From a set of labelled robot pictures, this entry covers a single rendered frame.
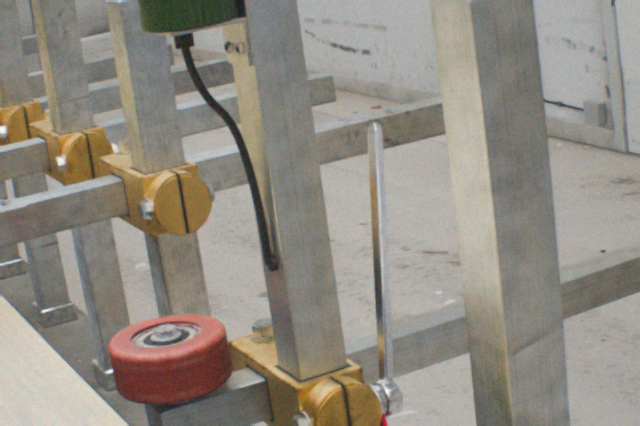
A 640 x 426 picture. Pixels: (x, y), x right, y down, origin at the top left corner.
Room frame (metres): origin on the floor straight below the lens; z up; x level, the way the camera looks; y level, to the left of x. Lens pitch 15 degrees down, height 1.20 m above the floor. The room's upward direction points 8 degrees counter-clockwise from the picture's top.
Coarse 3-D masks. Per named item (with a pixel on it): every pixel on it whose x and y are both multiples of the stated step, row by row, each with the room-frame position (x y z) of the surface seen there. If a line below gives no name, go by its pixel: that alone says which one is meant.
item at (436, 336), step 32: (608, 256) 0.99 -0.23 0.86; (576, 288) 0.95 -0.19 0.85; (608, 288) 0.97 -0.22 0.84; (416, 320) 0.91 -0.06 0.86; (448, 320) 0.90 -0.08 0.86; (352, 352) 0.87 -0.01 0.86; (416, 352) 0.89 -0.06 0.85; (448, 352) 0.90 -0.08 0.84; (224, 384) 0.84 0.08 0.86; (256, 384) 0.84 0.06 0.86; (160, 416) 0.81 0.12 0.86; (192, 416) 0.81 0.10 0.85; (224, 416) 0.82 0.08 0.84; (256, 416) 0.84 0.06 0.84
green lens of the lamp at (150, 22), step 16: (144, 0) 0.79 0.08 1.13; (160, 0) 0.78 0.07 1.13; (176, 0) 0.78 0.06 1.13; (192, 0) 0.78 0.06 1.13; (208, 0) 0.78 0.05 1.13; (224, 0) 0.79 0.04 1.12; (144, 16) 0.79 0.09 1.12; (160, 16) 0.78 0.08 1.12; (176, 16) 0.78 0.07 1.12; (192, 16) 0.78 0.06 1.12; (208, 16) 0.78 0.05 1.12; (224, 16) 0.79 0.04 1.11
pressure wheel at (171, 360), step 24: (120, 336) 0.84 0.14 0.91; (144, 336) 0.84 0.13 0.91; (168, 336) 0.82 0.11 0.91; (192, 336) 0.82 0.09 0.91; (216, 336) 0.81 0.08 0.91; (120, 360) 0.80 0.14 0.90; (144, 360) 0.79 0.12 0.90; (168, 360) 0.79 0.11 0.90; (192, 360) 0.79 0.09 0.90; (216, 360) 0.81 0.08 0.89; (120, 384) 0.81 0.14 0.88; (144, 384) 0.79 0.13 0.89; (168, 384) 0.79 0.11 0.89; (192, 384) 0.79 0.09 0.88; (216, 384) 0.80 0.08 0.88
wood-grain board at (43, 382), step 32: (0, 320) 0.92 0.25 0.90; (0, 352) 0.85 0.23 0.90; (32, 352) 0.84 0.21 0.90; (0, 384) 0.79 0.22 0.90; (32, 384) 0.78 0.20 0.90; (64, 384) 0.78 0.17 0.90; (0, 416) 0.73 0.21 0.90; (32, 416) 0.73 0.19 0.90; (64, 416) 0.72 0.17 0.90; (96, 416) 0.72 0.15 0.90
